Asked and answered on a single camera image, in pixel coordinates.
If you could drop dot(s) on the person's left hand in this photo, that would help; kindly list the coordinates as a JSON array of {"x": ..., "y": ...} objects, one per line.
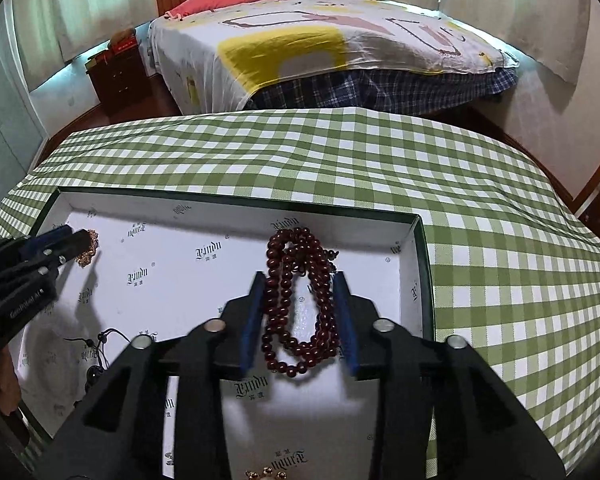
[{"x": 5, "y": 385}]

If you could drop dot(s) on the dark green shallow box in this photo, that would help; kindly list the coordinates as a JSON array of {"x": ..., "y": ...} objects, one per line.
[{"x": 180, "y": 260}]

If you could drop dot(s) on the frosted glass wardrobe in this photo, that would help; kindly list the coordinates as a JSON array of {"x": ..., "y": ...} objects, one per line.
[{"x": 5, "y": 135}]

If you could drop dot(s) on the blue plaid bed sheet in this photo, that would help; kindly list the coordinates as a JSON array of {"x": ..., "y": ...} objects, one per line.
[{"x": 380, "y": 92}]

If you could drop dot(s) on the green checkered tablecloth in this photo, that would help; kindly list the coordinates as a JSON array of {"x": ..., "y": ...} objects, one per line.
[{"x": 480, "y": 260}]

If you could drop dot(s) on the dark wooden nightstand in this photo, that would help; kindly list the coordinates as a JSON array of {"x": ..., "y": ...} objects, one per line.
[{"x": 120, "y": 80}]

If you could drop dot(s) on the pink pillow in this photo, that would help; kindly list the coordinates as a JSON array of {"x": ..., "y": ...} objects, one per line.
[{"x": 220, "y": 2}]

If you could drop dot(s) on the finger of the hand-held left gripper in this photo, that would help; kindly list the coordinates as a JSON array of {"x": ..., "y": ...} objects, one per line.
[
  {"x": 55, "y": 235},
  {"x": 72, "y": 247}
]

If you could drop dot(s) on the patterned white bedspread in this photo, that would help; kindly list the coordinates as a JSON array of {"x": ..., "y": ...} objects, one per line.
[{"x": 380, "y": 35}]

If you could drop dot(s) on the red box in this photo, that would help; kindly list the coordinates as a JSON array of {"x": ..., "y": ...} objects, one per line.
[{"x": 125, "y": 45}]

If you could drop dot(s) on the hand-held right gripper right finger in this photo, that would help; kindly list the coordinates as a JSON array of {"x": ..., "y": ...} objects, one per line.
[{"x": 345, "y": 325}]

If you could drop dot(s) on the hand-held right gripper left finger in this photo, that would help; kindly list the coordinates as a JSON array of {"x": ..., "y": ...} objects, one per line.
[{"x": 254, "y": 325}]

